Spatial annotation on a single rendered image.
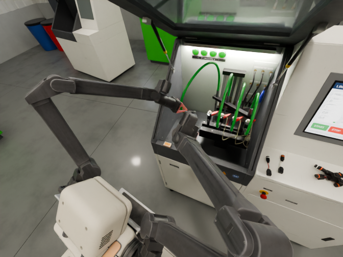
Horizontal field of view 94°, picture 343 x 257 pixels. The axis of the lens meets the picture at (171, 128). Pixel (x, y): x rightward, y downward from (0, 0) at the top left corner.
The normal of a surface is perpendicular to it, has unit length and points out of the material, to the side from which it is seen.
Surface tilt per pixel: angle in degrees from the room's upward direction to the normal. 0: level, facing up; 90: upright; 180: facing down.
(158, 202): 0
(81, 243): 48
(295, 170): 0
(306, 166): 0
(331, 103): 76
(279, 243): 35
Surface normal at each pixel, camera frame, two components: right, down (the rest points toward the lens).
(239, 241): -0.87, -0.36
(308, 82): -0.42, 0.54
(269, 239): 0.50, -0.57
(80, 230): -0.48, 0.05
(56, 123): 0.66, 0.29
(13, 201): -0.09, -0.65
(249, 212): 0.24, 0.33
